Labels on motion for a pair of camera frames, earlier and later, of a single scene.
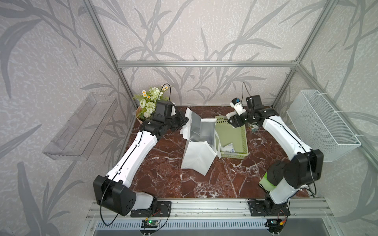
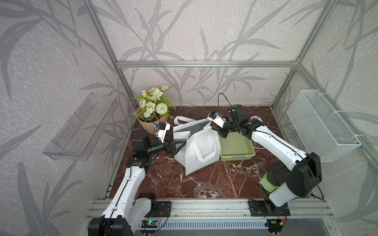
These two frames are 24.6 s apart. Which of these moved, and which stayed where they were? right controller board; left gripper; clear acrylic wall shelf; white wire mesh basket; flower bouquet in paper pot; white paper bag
Moved: white paper bag; left gripper
Stayed: clear acrylic wall shelf; flower bouquet in paper pot; white wire mesh basket; right controller board
